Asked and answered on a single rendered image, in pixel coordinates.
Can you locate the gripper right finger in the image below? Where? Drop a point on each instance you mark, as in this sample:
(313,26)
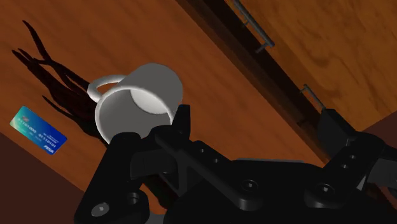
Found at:
(347,167)

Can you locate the brown wooden chest of drawers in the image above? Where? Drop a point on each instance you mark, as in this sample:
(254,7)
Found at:
(217,77)

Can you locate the blue bank card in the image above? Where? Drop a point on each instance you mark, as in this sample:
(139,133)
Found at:
(37,128)

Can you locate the white mug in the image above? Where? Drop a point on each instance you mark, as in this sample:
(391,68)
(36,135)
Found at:
(114,118)

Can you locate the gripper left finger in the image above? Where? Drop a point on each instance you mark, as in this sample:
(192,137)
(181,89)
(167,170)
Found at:
(124,173)

